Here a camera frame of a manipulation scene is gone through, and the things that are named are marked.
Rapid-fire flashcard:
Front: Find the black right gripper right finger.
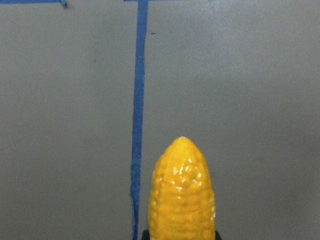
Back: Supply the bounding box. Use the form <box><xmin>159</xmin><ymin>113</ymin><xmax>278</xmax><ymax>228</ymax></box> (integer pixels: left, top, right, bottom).
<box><xmin>215</xmin><ymin>231</ymin><xmax>222</xmax><ymax>240</ymax></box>

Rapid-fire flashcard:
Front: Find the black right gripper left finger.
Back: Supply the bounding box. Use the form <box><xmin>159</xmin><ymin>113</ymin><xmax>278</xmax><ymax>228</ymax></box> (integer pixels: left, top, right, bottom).
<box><xmin>141</xmin><ymin>229</ymin><xmax>150</xmax><ymax>240</ymax></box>

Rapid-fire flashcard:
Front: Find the yellow corn cob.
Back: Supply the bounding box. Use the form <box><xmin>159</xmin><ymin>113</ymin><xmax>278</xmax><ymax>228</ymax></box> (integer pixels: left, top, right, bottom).
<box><xmin>148</xmin><ymin>136</ymin><xmax>216</xmax><ymax>240</ymax></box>

